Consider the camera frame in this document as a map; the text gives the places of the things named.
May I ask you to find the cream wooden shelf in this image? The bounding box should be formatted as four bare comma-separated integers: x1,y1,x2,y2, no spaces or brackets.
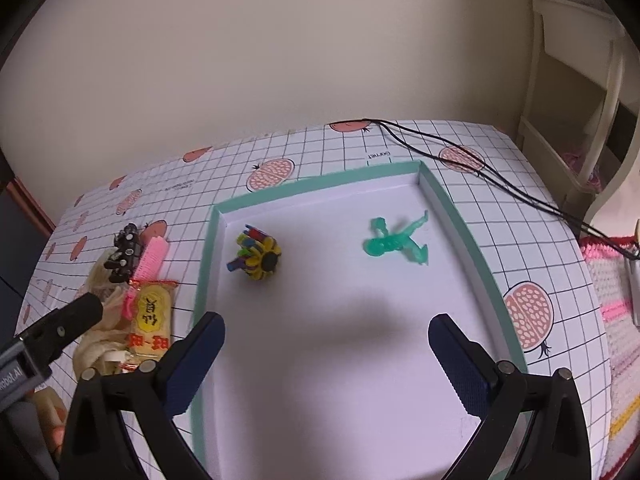
516,0,639,236

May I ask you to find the green plastic figure toy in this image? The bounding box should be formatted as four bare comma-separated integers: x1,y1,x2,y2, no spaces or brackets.
362,210,428,264

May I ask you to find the colourful yellow block toy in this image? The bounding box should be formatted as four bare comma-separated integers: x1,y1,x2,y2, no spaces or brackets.
227,224,282,281

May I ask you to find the yellow snack packet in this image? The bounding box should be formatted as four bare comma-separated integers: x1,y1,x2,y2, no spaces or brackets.
122,281,178,360

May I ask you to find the black cable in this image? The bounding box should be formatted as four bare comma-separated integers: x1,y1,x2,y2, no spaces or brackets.
360,117,640,261

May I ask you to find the black toy car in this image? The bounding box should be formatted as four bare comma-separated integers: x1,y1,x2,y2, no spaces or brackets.
103,223,142,284

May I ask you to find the pink hair comb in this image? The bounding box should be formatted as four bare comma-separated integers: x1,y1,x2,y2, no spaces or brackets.
122,236,169,321

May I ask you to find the grid tablecloth with pomegranates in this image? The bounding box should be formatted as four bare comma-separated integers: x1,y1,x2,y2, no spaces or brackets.
17,120,612,474

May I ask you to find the white tray with teal rim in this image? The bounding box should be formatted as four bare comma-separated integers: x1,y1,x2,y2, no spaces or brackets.
192,162,524,479

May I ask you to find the cream knitted cloth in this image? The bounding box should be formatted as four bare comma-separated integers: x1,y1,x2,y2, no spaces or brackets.
73,259,130,378

